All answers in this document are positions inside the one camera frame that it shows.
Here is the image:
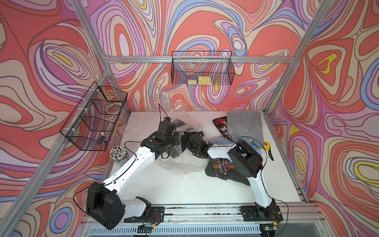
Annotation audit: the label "clear plastic vacuum bag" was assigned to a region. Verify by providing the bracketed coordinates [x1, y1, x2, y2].
[141, 112, 207, 176]

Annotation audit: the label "light blue shirt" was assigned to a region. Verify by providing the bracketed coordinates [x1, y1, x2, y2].
[209, 136, 233, 146]

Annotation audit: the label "red black buffalo plaid shirt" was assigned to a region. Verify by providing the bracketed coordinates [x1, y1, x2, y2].
[212, 116, 230, 139]

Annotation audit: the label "black button shirt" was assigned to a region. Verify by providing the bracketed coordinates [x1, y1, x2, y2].
[168, 119, 200, 158]

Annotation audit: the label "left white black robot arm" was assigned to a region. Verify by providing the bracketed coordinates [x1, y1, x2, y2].
[85, 117, 180, 230]

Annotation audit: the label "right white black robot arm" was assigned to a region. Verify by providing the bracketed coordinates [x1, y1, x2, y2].
[184, 132, 276, 216]

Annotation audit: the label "bundle of white sticks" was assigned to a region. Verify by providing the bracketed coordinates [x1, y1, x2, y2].
[110, 146, 129, 166]

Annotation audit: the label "yellow sticky note blocks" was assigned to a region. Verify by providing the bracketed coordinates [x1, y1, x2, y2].
[187, 76, 212, 86]

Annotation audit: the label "yellow tape measure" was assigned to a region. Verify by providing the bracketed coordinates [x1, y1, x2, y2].
[264, 142, 274, 161]

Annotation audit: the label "black wire basket left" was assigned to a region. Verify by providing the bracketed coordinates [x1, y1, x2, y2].
[60, 82, 128, 151]

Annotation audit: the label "black wire basket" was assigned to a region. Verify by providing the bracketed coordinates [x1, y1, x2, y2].
[171, 50, 235, 86]
[60, 82, 128, 151]

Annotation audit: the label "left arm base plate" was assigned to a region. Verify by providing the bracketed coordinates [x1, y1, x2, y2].
[123, 206, 165, 224]

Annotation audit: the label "black wire basket back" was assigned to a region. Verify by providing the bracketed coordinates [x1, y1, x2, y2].
[171, 50, 235, 86]

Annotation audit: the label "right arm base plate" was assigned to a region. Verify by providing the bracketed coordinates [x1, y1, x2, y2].
[239, 205, 283, 223]

